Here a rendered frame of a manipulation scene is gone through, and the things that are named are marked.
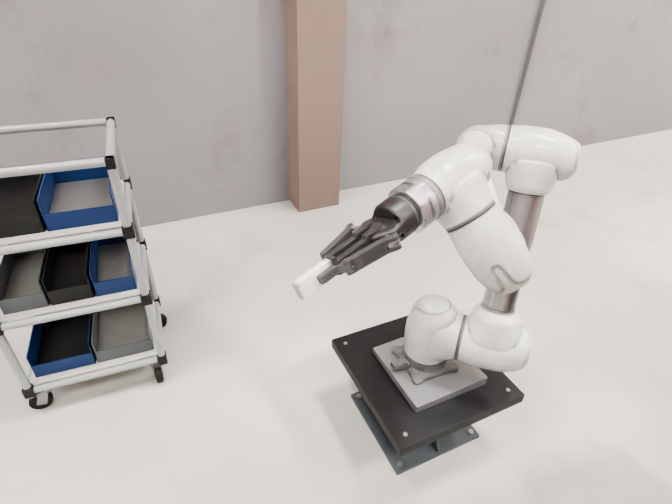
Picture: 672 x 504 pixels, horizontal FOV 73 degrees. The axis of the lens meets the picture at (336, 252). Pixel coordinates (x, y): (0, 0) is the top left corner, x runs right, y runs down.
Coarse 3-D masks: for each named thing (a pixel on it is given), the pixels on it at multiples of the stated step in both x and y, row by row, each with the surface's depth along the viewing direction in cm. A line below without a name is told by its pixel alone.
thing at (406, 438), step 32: (352, 352) 168; (384, 384) 156; (512, 384) 158; (384, 416) 146; (416, 416) 146; (448, 416) 146; (480, 416) 148; (384, 448) 167; (416, 448) 140; (448, 448) 168
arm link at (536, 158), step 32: (512, 128) 125; (544, 128) 123; (512, 160) 124; (544, 160) 121; (576, 160) 120; (512, 192) 129; (544, 192) 125; (480, 320) 140; (512, 320) 138; (480, 352) 141; (512, 352) 138
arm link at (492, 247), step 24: (480, 144) 114; (480, 216) 79; (504, 216) 81; (456, 240) 82; (480, 240) 79; (504, 240) 79; (480, 264) 81; (504, 264) 80; (528, 264) 81; (504, 288) 82
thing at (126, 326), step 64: (0, 128) 152; (64, 128) 158; (0, 192) 152; (64, 192) 159; (128, 192) 169; (64, 256) 173; (128, 256) 178; (0, 320) 151; (64, 320) 193; (128, 320) 192; (64, 384) 172
